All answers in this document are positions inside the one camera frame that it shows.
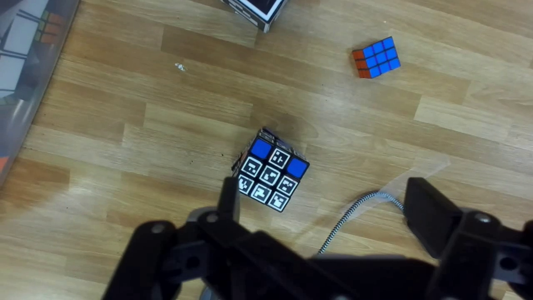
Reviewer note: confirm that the black white tag cube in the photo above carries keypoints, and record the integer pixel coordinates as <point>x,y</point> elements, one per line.
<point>259,11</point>

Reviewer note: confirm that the clear plastic storage bin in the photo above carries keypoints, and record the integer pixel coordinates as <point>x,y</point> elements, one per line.
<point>27,68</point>

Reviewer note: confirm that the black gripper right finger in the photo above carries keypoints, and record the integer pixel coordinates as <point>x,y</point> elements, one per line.
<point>430,214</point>

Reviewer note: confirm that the small blue orange rubik's cube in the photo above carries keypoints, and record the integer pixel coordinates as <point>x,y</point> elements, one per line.
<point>377,58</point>

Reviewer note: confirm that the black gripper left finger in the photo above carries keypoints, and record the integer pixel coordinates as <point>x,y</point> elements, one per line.
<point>229,198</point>

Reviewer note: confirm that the black lettered puzzle cube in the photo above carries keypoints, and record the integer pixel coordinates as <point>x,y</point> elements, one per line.
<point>272,173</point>

